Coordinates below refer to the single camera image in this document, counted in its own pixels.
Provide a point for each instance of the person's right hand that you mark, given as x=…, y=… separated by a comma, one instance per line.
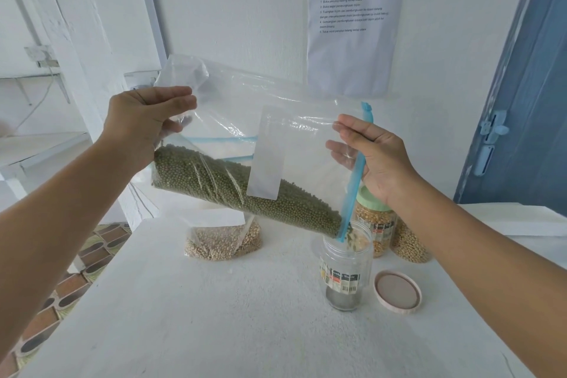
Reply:
x=387, y=160

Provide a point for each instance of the person's left hand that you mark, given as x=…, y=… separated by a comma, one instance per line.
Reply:
x=130, y=125

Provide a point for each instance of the person's left fingers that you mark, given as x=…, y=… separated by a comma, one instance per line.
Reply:
x=172, y=96

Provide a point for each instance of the person's right fingers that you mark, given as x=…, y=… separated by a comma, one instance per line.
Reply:
x=356, y=127

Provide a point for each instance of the clear zip bag blue seal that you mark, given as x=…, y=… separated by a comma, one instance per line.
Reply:
x=292, y=125

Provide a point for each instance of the person's right forearm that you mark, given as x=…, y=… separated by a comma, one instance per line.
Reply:
x=478, y=258

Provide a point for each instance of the person's left forearm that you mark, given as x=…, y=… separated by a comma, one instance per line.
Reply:
x=57, y=236

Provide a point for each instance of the green mung beans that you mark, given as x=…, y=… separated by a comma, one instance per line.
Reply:
x=199, y=178

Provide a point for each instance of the white printed paper sheet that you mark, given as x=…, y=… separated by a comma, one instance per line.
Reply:
x=354, y=36

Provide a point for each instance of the corn kernel jar green lid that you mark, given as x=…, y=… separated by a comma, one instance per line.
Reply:
x=376, y=225

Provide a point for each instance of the clear bag of soybeans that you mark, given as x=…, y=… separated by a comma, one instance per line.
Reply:
x=409, y=245

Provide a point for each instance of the light blue door latch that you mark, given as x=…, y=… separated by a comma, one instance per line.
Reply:
x=492, y=125

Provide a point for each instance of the clear plastic jar with label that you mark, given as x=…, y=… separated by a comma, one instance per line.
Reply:
x=345, y=278

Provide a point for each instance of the clear bag of beige beans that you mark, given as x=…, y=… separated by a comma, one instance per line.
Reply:
x=217, y=242

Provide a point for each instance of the pink jar lid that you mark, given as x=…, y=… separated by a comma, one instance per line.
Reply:
x=397, y=292

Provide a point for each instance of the blue door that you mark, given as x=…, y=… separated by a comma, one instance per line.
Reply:
x=531, y=103

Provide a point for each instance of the white wall socket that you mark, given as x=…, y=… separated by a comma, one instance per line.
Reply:
x=40, y=55

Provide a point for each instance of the white shelf with metal bracket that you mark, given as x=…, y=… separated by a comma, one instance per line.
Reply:
x=31, y=76

